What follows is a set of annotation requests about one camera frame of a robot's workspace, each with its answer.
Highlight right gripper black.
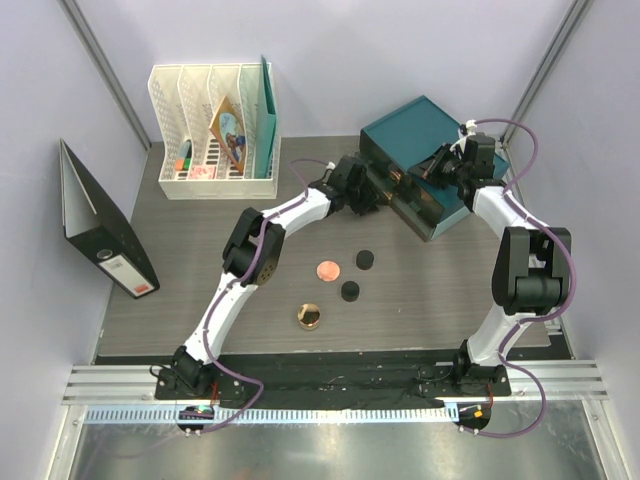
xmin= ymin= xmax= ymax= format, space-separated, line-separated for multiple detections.
xmin=408 ymin=147 xmax=467 ymax=194

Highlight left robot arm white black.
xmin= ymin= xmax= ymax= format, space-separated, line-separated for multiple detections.
xmin=158 ymin=156 xmax=380 ymax=399

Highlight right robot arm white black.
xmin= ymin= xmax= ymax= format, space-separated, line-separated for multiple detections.
xmin=409 ymin=133 xmax=572 ymax=395

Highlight teal drawer organizer box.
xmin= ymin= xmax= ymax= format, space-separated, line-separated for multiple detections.
xmin=360 ymin=96 xmax=508 ymax=238

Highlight black round cap upper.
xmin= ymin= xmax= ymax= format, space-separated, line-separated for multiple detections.
xmin=355 ymin=249 xmax=375 ymax=271

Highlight black round cap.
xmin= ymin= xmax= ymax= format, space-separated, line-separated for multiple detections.
xmin=340 ymin=281 xmax=360 ymax=302
xmin=355 ymin=249 xmax=375 ymax=271

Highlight black round cap lower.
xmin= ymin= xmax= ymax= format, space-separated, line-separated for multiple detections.
xmin=340 ymin=281 xmax=360 ymax=302

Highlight teal folder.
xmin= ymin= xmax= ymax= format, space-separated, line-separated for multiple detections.
xmin=254 ymin=56 xmax=277 ymax=179

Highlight illustrated picture book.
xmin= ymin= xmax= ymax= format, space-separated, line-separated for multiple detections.
xmin=209 ymin=96 xmax=247 ymax=173

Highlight gold lidded cream jar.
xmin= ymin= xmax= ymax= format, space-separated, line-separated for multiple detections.
xmin=296 ymin=303 xmax=321 ymax=331

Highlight pink sticky note pad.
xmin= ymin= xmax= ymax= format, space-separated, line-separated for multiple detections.
xmin=188 ymin=165 xmax=217 ymax=181

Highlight white mesh file organizer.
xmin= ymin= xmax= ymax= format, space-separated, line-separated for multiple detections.
xmin=148 ymin=60 xmax=280 ymax=200

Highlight green orange highlighter markers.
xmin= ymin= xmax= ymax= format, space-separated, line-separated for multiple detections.
xmin=174 ymin=140 xmax=192 ymax=180

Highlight black lever arch binder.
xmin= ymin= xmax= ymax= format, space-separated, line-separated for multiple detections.
xmin=59 ymin=140 xmax=160 ymax=299

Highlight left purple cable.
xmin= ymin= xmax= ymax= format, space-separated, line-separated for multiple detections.
xmin=197 ymin=158 xmax=336 ymax=435

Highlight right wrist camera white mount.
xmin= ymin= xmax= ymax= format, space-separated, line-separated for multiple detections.
xmin=458 ymin=119 xmax=478 ymax=138

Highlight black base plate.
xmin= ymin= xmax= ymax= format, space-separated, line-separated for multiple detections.
xmin=153 ymin=352 xmax=512 ymax=401

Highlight aluminium rail frame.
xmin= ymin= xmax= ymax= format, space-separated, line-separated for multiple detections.
xmin=62 ymin=360 xmax=608 ymax=431

